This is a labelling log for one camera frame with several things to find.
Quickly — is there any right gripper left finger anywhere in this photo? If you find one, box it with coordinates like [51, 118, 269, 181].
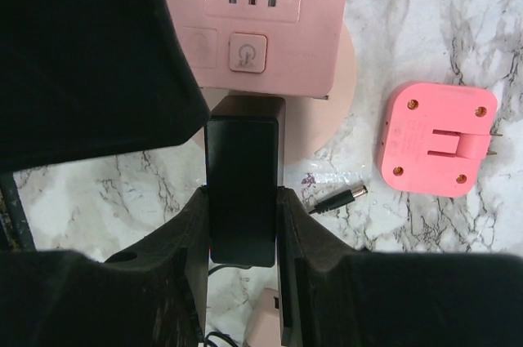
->
[1, 188, 210, 346]

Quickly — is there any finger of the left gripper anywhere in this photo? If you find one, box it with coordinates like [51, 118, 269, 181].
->
[1, 0, 209, 172]

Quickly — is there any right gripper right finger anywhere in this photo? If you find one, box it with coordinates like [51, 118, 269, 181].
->
[277, 187, 522, 346]

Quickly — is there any black power adapter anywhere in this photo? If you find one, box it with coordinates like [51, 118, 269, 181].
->
[204, 116, 279, 268]

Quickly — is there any pink cube socket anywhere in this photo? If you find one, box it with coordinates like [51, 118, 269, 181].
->
[167, 0, 346, 98]

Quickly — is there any pink round power hub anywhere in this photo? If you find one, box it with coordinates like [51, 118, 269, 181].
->
[196, 29, 356, 180]

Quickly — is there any dusty pink small charger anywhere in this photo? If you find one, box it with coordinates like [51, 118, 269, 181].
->
[243, 288, 281, 347]

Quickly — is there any coral pink square charger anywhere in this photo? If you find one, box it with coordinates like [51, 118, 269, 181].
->
[377, 82, 498, 198]

